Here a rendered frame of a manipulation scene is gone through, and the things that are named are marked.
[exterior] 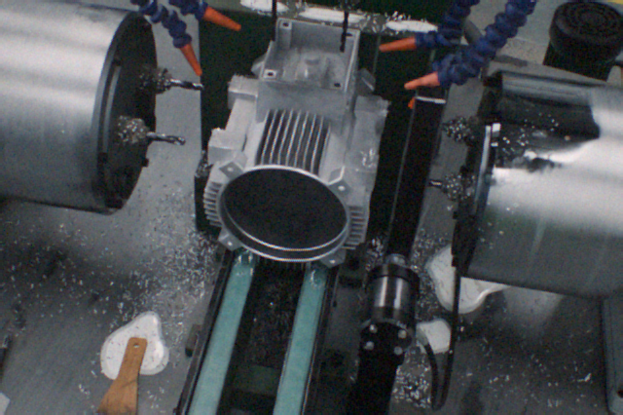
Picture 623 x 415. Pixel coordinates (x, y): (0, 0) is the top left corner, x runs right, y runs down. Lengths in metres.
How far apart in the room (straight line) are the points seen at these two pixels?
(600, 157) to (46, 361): 0.71
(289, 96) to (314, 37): 0.12
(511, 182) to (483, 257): 0.10
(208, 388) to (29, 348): 0.29
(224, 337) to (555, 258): 0.38
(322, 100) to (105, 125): 0.24
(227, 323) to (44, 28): 0.39
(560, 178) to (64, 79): 0.54
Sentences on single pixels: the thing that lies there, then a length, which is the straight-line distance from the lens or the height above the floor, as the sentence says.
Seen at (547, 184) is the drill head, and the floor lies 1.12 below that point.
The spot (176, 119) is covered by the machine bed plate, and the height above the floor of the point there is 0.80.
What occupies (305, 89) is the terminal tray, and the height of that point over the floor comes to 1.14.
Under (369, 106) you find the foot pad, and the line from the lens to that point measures 1.12.
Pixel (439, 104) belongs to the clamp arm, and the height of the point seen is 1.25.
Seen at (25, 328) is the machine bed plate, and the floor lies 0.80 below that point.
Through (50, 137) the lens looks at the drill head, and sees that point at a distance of 1.05.
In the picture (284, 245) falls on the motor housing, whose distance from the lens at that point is 1.13.
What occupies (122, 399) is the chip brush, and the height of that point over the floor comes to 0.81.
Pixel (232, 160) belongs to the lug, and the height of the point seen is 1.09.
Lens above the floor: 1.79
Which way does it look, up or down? 47 degrees down
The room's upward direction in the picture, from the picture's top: 6 degrees clockwise
